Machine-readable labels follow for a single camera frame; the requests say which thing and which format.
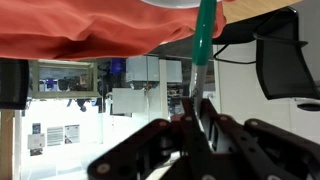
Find green capped marker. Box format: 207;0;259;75
188;0;218;116

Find black office chair with armrests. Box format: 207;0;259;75
212;7;320;101

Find red cloth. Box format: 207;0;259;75
0;0;228;62

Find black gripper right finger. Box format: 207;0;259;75
199;98;320;180

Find wooden pillar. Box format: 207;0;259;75
0;109;15;180

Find blue bag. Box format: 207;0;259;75
109;58;126;75

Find white round plate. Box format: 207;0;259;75
139;0;223;10

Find white paper poster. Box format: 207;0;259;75
64;124;81;145
27;133;46;150
46;126;64;147

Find grey white cabinet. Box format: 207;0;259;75
125;55;184;84

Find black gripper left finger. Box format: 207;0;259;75
87;98;214;180

